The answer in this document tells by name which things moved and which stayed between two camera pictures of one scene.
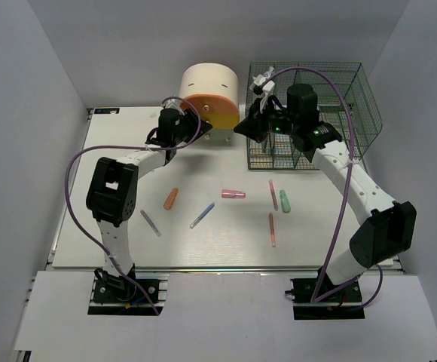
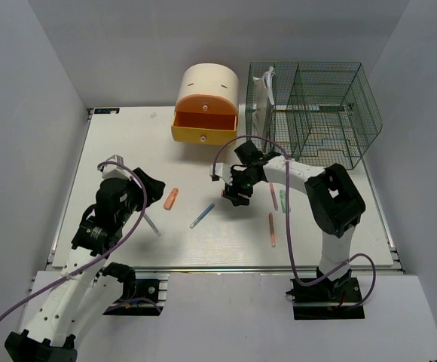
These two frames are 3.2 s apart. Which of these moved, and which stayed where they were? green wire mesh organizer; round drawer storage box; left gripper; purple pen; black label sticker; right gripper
Moved: left gripper; right gripper
Stayed: green wire mesh organizer; round drawer storage box; black label sticker; purple pen
